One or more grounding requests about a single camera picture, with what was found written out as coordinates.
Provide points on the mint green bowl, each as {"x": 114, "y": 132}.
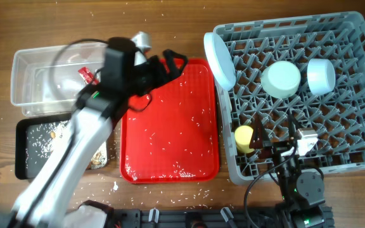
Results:
{"x": 281, "y": 79}

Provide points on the grey dishwasher rack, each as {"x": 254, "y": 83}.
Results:
{"x": 338, "y": 117}

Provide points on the red snack wrapper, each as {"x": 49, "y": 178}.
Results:
{"x": 88, "y": 76}

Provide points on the clear plastic bin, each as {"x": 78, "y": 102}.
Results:
{"x": 40, "y": 87}

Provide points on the large light blue plate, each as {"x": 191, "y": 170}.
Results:
{"x": 219, "y": 60}

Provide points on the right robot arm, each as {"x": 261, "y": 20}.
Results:
{"x": 302, "y": 192}

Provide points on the peanut shells and rice pile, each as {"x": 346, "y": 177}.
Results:
{"x": 44, "y": 139}

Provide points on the black plastic tray bin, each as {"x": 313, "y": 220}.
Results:
{"x": 20, "y": 142}

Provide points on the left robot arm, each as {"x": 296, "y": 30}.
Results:
{"x": 96, "y": 112}

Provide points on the small light blue saucer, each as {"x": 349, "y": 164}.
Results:
{"x": 320, "y": 76}

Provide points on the red plastic serving tray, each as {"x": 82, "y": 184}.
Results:
{"x": 175, "y": 137}

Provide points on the yellow plastic cup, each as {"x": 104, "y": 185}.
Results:
{"x": 242, "y": 137}

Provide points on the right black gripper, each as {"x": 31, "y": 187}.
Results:
{"x": 277, "y": 149}

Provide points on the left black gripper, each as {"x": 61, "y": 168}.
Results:
{"x": 164, "y": 75}

